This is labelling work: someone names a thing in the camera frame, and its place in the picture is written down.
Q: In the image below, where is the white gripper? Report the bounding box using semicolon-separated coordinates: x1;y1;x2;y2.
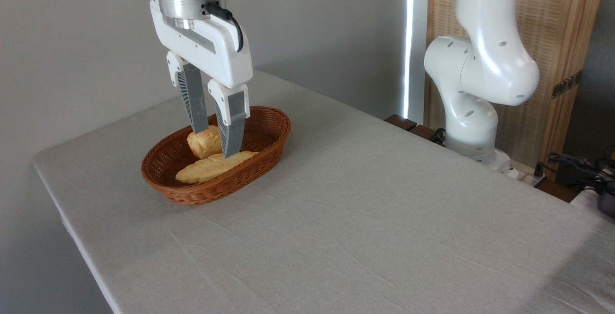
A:
143;0;254;158

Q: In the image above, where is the orange flower-shaped bread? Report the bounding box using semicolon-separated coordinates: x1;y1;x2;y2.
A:
187;126;224;160

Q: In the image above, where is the long pale braided bread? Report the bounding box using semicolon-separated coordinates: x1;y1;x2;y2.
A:
175;151;260;184

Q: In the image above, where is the brown woven wicker basket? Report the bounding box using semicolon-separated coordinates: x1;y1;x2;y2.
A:
141;106;292;206

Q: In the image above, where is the dark brown wooden block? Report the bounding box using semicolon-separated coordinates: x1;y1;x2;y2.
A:
408;124;446;145
384;114;418;132

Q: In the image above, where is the grey tablecloth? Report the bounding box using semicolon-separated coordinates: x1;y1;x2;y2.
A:
33;70;615;314

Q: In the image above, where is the white power strip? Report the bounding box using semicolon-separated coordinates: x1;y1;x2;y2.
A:
500;159;548;186

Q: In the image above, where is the dark metal screen hinge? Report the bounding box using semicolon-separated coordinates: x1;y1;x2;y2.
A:
551;70;583;99

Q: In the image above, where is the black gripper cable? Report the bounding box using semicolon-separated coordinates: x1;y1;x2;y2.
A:
202;1;245;53

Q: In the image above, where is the white vertical frame strip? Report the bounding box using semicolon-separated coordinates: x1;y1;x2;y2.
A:
403;0;430;125

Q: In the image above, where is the black cable bundle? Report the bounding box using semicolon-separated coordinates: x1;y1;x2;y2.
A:
534;151;615;195

